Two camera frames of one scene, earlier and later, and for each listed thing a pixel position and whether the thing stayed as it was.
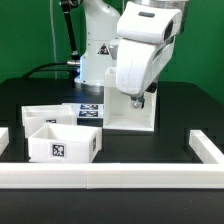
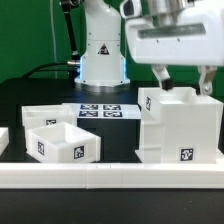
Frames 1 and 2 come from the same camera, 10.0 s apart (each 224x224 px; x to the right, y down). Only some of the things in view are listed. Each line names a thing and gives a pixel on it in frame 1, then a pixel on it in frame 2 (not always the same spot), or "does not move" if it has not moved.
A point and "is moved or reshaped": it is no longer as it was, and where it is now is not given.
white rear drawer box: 35,116 does not move
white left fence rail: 4,139 does not move
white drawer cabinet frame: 119,114 to 178,127
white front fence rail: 111,175 does not move
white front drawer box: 54,142 is moved or reshaped
